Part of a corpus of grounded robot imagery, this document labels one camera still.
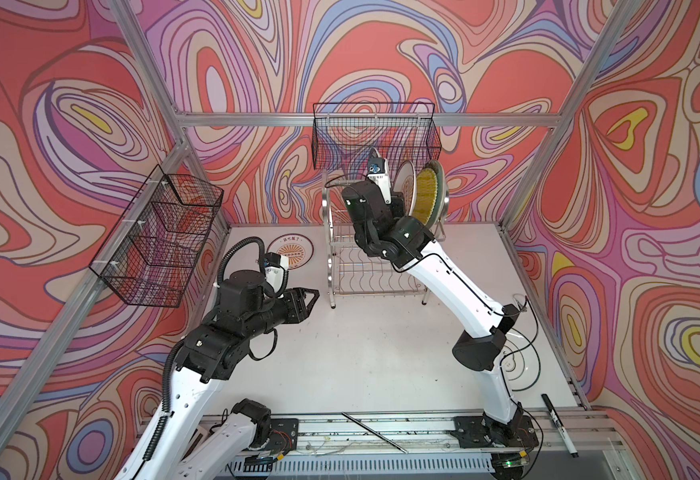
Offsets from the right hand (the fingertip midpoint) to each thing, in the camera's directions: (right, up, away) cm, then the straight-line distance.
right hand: (391, 198), depth 70 cm
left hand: (-17, -22, -5) cm, 28 cm away
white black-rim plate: (+39, -44, +15) cm, 61 cm away
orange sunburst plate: (-30, -12, +41) cm, 52 cm away
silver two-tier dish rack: (-10, -18, +31) cm, 38 cm away
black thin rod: (+2, -61, +1) cm, 61 cm away
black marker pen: (+43, -56, +3) cm, 71 cm away
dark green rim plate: (-2, +20, +26) cm, 33 cm away
